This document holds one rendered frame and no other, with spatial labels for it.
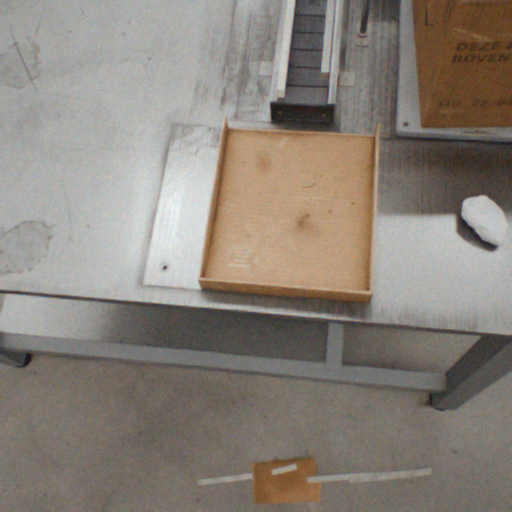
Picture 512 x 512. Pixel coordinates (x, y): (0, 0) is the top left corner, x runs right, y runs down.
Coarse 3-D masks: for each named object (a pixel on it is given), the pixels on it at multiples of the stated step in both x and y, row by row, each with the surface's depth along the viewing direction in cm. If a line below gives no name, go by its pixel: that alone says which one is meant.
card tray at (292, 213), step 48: (240, 144) 104; (288, 144) 104; (336, 144) 103; (240, 192) 100; (288, 192) 100; (336, 192) 99; (240, 240) 97; (288, 240) 96; (336, 240) 96; (240, 288) 92; (288, 288) 90; (336, 288) 93
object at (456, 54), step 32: (416, 0) 107; (448, 0) 83; (480, 0) 76; (416, 32) 107; (448, 32) 83; (480, 32) 81; (416, 64) 106; (448, 64) 87; (480, 64) 87; (448, 96) 93; (480, 96) 93
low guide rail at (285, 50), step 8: (288, 0) 106; (288, 8) 105; (288, 16) 104; (288, 24) 103; (288, 32) 103; (288, 40) 102; (288, 48) 102; (280, 56) 101; (288, 56) 102; (280, 64) 100; (280, 72) 100; (280, 80) 99; (280, 88) 98; (280, 96) 100
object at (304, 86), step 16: (304, 0) 110; (320, 0) 110; (304, 16) 108; (320, 16) 108; (304, 32) 107; (320, 32) 107; (304, 48) 106; (320, 48) 105; (288, 64) 105; (304, 64) 104; (320, 64) 104; (288, 80) 103; (304, 80) 103; (320, 80) 103; (288, 96) 102; (304, 96) 102; (320, 96) 101
